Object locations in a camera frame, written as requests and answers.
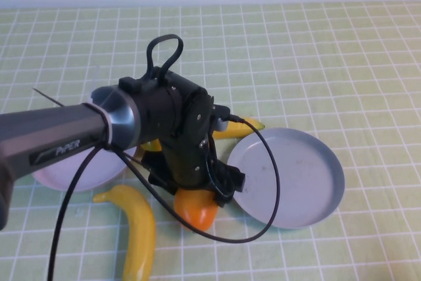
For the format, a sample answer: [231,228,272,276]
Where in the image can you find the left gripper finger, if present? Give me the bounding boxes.
[214,192,234,209]

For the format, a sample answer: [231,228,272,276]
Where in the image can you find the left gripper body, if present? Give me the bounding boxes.
[141,142,247,197]

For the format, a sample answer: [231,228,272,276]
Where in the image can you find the orange mango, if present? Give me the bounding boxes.
[173,188,220,232]

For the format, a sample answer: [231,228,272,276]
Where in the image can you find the yellow mango with green tip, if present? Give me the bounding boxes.
[137,138,162,160]

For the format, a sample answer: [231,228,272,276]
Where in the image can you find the yellow banana with green tip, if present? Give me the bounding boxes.
[212,116,266,140]

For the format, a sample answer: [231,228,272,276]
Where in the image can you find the long yellow banana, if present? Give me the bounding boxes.
[91,184,157,281]

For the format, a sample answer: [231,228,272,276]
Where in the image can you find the grey-blue round plate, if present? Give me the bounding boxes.
[226,127,345,230]

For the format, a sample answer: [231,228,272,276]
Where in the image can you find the pink round plate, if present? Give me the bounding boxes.
[32,144,137,193]

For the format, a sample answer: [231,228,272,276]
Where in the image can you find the green checked tablecloth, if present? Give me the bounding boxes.
[0,1,421,281]

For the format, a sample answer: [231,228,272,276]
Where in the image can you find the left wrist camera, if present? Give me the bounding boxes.
[210,103,231,131]

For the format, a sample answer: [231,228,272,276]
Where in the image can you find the white cable tie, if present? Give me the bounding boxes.
[84,103,115,149]

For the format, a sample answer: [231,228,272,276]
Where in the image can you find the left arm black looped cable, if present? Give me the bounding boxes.
[146,33,184,80]

